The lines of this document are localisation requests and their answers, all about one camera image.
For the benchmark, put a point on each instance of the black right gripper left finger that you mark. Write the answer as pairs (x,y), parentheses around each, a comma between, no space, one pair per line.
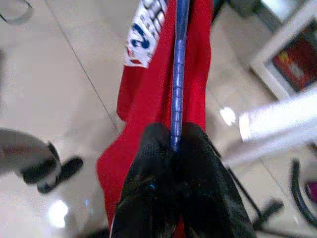
(148,178)

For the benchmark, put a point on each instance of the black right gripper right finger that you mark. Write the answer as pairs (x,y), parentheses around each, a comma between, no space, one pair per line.
(208,188)

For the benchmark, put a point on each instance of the red shirt with white print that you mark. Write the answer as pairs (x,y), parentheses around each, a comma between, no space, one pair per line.
(148,99)

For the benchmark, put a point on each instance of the blue plastic clothes hanger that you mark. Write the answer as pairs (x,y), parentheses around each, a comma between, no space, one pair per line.
(178,74)

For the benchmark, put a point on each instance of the white clothes rack bar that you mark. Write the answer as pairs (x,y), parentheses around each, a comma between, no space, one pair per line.
(272,119)

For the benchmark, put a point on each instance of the white framed red picture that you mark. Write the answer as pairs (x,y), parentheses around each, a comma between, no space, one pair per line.
(284,39)

